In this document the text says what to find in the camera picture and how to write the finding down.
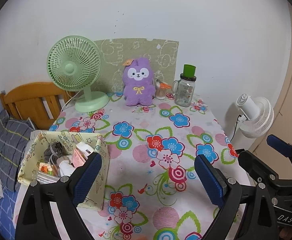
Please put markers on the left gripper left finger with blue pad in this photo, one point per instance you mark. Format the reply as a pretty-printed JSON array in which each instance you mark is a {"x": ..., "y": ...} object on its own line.
[{"x": 83, "y": 178}]

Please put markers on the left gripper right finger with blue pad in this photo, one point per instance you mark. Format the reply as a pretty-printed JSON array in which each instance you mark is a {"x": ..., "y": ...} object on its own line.
[{"x": 219, "y": 189}]

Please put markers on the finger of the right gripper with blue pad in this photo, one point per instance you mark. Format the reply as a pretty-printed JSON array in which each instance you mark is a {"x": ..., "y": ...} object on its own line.
[
  {"x": 257, "y": 169},
  {"x": 279, "y": 145}
]

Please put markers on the pink package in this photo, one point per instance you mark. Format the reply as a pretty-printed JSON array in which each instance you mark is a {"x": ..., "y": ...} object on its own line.
[{"x": 79, "y": 158}]

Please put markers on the clear zip bag pack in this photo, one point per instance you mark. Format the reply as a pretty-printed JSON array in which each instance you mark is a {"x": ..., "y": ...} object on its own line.
[{"x": 44, "y": 178}]

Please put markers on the grey velvet scrunchie cloth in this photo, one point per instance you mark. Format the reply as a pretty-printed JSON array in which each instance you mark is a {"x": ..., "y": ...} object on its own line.
[{"x": 54, "y": 151}]

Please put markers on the white soft item in box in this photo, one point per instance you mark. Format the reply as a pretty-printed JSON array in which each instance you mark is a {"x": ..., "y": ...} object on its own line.
[{"x": 65, "y": 166}]

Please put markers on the small orange printed carton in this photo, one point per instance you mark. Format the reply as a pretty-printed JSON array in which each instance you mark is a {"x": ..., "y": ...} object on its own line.
[{"x": 48, "y": 169}]

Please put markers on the white floor fan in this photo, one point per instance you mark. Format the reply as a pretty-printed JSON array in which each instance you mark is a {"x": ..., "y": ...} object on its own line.
[{"x": 255, "y": 116}]

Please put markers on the yellow cartoon storage box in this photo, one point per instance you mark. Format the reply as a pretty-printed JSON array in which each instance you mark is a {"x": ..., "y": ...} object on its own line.
[{"x": 69, "y": 140}]

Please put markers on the floral tablecloth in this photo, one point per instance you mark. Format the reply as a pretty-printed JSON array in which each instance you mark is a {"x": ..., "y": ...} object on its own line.
[{"x": 151, "y": 188}]

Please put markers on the blue bed sheet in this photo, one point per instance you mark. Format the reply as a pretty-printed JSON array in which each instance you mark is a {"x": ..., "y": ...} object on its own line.
[{"x": 7, "y": 204}]

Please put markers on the grey plaid pillow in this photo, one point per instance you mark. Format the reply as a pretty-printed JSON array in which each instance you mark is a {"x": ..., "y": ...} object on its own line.
[{"x": 14, "y": 137}]

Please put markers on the glass mason jar green lid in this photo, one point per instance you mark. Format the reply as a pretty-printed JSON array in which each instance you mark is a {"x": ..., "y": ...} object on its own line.
[{"x": 183, "y": 89}]

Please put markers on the cotton swab container orange lid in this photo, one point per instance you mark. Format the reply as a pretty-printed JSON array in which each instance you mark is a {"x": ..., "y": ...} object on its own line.
[{"x": 162, "y": 89}]

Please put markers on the purple plush toy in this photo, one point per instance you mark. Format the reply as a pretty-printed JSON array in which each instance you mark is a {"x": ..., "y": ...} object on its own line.
[{"x": 138, "y": 82}]

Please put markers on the green desk fan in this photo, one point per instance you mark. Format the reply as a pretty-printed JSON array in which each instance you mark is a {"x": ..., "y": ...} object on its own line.
[{"x": 74, "y": 64}]

